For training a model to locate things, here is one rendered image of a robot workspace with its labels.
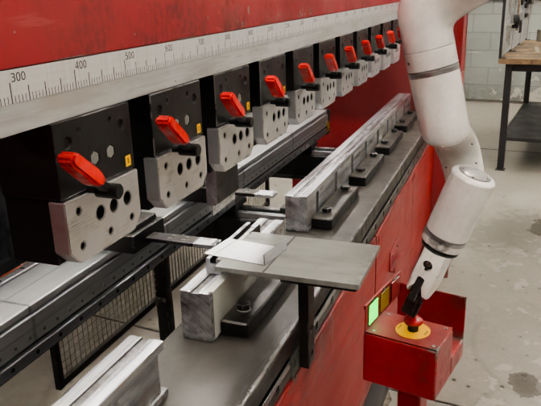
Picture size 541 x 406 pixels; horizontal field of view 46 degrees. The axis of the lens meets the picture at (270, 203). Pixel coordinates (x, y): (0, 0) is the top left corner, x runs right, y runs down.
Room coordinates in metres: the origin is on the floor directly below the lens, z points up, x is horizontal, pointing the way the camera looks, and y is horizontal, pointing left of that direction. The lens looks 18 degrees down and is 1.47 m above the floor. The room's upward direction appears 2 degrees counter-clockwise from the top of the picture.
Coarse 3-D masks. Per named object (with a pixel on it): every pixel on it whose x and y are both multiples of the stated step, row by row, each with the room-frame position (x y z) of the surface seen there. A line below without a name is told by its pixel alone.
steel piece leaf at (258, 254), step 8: (240, 240) 1.17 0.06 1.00; (224, 248) 1.14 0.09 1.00; (232, 248) 1.13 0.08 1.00; (240, 248) 1.13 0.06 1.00; (248, 248) 1.13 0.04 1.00; (256, 248) 1.13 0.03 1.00; (264, 248) 1.13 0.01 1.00; (272, 248) 1.08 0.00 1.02; (280, 248) 1.10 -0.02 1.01; (224, 256) 1.10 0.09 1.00; (232, 256) 1.10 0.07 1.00; (240, 256) 1.09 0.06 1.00; (248, 256) 1.09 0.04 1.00; (256, 256) 1.09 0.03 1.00; (264, 256) 1.05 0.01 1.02; (272, 256) 1.08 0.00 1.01; (264, 264) 1.05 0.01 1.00
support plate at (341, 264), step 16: (256, 240) 1.18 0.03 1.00; (272, 240) 1.17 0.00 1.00; (288, 240) 1.17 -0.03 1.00; (304, 240) 1.17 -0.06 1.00; (320, 240) 1.17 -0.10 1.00; (288, 256) 1.09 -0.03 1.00; (304, 256) 1.09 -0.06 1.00; (320, 256) 1.09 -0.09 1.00; (336, 256) 1.09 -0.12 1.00; (352, 256) 1.08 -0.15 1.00; (368, 256) 1.08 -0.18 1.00; (240, 272) 1.04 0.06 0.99; (256, 272) 1.03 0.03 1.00; (272, 272) 1.02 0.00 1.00; (288, 272) 1.02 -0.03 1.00; (304, 272) 1.02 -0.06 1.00; (320, 272) 1.02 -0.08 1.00; (336, 272) 1.02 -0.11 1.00; (352, 272) 1.01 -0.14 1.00; (352, 288) 0.97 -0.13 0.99
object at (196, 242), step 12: (144, 216) 1.24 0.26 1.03; (144, 228) 1.20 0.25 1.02; (156, 228) 1.24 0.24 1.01; (120, 240) 1.17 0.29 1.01; (132, 240) 1.16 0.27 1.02; (144, 240) 1.19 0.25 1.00; (156, 240) 1.19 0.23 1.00; (168, 240) 1.18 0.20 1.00; (180, 240) 1.18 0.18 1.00; (192, 240) 1.17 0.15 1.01; (204, 240) 1.17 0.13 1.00; (216, 240) 1.17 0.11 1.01; (120, 252) 1.17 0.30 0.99; (132, 252) 1.16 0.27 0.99
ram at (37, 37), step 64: (0, 0) 0.63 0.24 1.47; (64, 0) 0.72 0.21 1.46; (128, 0) 0.83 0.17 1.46; (192, 0) 0.99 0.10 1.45; (256, 0) 1.23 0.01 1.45; (320, 0) 1.62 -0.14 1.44; (384, 0) 2.37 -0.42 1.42; (0, 64) 0.62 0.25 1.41; (192, 64) 0.98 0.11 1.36; (0, 128) 0.60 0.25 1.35
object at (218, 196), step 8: (232, 168) 1.17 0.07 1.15; (208, 176) 1.10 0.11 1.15; (216, 176) 1.10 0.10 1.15; (224, 176) 1.13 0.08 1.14; (232, 176) 1.17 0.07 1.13; (208, 184) 1.10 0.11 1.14; (216, 184) 1.10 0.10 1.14; (224, 184) 1.13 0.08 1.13; (232, 184) 1.16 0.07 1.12; (208, 192) 1.10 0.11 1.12; (216, 192) 1.10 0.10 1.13; (224, 192) 1.13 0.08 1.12; (232, 192) 1.16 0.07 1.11; (208, 200) 1.10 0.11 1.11; (216, 200) 1.10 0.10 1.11; (224, 200) 1.15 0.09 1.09; (232, 200) 1.18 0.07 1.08; (216, 208) 1.11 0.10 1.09
